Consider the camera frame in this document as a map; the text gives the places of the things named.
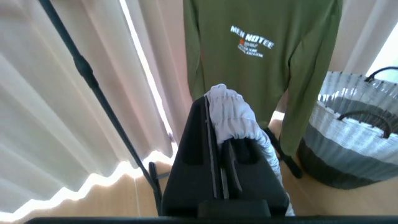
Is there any black clothes rack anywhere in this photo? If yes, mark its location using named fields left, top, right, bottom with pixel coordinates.
left=37, top=0, right=304, bottom=217

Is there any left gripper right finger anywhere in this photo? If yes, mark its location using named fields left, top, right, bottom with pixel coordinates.
left=219, top=138, right=290, bottom=218

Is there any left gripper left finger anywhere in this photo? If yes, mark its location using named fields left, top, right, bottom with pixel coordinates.
left=161, top=95, right=223, bottom=218

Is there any pale grey garment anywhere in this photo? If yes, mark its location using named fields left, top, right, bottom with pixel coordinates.
left=205, top=83, right=296, bottom=217

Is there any green long-sleeved shirt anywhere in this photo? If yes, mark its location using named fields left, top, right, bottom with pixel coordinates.
left=182, top=0, right=343, bottom=156

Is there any white laundry basket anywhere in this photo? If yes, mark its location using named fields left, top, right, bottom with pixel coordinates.
left=297, top=66, right=398, bottom=190

